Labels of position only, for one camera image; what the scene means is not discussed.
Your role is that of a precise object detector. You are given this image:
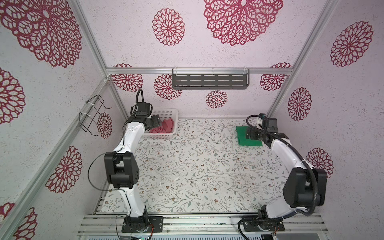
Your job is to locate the green tank top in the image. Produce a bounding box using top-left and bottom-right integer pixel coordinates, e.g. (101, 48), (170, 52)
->
(236, 126), (263, 147)

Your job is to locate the pink red tank top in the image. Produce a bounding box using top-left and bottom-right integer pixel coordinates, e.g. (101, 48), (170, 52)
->
(150, 119), (175, 134)

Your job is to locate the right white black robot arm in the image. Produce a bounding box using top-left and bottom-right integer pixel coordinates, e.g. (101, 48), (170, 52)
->
(246, 114), (328, 220)

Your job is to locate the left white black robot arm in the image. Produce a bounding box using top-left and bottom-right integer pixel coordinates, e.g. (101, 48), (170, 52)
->
(104, 102), (161, 218)

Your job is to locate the white plastic laundry basket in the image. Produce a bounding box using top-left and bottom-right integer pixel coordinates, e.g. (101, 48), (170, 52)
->
(142, 108), (179, 140)

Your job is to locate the dark grey wall shelf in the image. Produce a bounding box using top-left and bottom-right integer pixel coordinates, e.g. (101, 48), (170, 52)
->
(171, 69), (250, 90)

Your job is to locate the black wire wall rack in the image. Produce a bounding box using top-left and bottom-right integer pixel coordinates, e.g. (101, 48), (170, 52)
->
(78, 95), (111, 137)

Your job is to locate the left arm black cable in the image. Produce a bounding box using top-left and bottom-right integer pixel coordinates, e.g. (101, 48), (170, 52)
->
(87, 88), (145, 240)

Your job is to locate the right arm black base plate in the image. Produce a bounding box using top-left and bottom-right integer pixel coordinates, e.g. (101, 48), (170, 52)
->
(242, 216), (286, 232)

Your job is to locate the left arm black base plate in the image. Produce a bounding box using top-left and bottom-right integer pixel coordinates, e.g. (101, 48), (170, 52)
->
(122, 216), (164, 234)

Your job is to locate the aluminium front rail frame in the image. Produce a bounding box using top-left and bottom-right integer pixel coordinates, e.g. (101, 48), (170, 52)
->
(76, 214), (329, 240)

